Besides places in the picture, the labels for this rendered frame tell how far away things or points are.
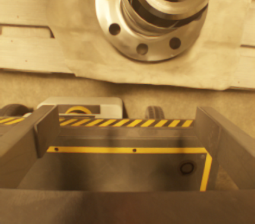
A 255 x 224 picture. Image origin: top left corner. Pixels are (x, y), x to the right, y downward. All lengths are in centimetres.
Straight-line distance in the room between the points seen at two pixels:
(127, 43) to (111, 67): 8
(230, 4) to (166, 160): 41
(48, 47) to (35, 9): 10
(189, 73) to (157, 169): 26
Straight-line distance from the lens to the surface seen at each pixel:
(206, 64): 52
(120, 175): 42
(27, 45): 56
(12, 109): 66
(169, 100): 69
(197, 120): 16
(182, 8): 26
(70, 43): 49
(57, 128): 16
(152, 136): 36
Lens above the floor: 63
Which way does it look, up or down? 73 degrees down
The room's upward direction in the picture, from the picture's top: 177 degrees clockwise
